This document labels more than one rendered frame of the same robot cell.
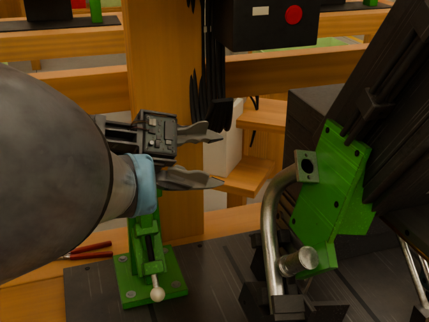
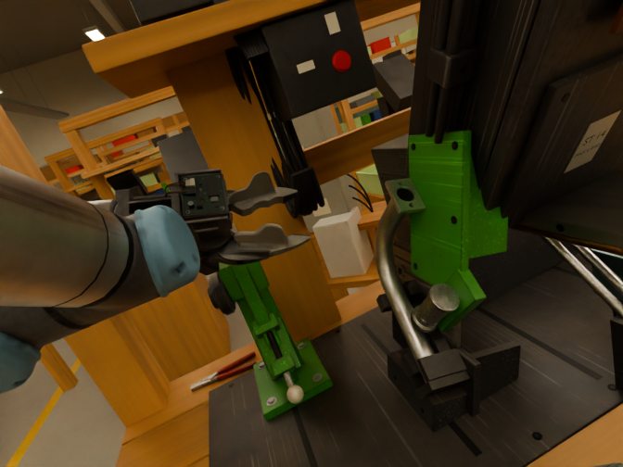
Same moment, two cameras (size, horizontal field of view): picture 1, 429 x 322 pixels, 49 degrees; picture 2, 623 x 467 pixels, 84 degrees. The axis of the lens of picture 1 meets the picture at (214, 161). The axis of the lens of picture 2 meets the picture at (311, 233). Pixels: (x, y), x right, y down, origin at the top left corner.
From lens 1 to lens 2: 32 cm
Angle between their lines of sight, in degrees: 12
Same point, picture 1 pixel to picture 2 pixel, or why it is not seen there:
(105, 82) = not seen: hidden behind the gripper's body
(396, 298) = (573, 324)
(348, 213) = (473, 227)
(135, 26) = (200, 132)
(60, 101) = not seen: outside the picture
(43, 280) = (194, 409)
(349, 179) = (458, 182)
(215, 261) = (355, 342)
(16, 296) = (166, 434)
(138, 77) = not seen: hidden behind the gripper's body
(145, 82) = (229, 184)
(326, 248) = (462, 278)
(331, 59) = (406, 118)
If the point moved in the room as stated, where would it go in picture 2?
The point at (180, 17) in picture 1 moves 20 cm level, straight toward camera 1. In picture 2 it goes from (240, 111) to (221, 107)
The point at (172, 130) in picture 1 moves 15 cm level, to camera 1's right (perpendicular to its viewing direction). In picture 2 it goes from (216, 184) to (345, 138)
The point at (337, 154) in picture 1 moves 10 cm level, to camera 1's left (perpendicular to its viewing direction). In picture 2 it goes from (433, 164) to (359, 189)
